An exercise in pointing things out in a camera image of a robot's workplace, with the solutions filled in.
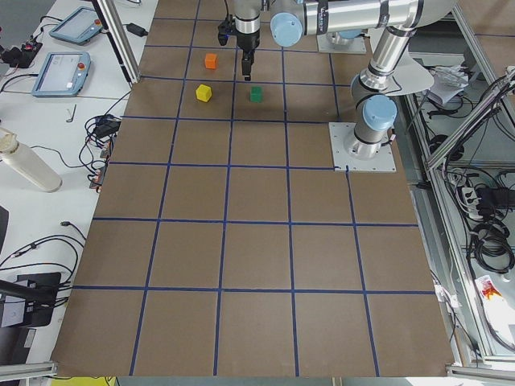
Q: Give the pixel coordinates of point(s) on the yellow wooden block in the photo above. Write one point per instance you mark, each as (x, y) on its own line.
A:
(204, 93)

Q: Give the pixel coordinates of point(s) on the teach pendant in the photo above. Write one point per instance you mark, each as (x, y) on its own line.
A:
(63, 74)
(79, 27)

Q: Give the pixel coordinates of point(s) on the near teach pendant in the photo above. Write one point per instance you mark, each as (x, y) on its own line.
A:
(63, 74)

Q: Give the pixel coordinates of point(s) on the aluminium frame rail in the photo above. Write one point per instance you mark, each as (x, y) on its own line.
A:
(110, 20)

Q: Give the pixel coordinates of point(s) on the white power strip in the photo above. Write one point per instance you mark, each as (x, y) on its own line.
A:
(469, 202)

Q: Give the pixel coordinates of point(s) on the white bottle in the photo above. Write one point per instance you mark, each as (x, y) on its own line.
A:
(22, 159)

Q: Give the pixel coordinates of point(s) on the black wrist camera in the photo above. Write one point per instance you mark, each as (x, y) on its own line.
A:
(226, 29)

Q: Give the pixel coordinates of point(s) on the orange wooden block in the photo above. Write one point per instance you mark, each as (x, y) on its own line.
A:
(211, 61)

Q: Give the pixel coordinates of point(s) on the black monitor stand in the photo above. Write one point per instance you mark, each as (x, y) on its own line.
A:
(29, 301)

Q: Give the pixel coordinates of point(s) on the far teach pendant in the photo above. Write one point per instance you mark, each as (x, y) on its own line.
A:
(79, 27)

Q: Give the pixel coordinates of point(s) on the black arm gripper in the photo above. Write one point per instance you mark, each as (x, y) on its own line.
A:
(248, 41)

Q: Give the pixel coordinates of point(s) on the green wooden block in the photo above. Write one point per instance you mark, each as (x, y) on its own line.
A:
(256, 94)

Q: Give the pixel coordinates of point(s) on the black power adapter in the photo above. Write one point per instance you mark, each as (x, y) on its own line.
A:
(136, 30)

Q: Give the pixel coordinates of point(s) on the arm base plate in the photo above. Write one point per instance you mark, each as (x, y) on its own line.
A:
(350, 154)
(344, 42)

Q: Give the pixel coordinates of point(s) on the hex key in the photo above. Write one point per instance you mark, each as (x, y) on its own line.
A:
(71, 114)

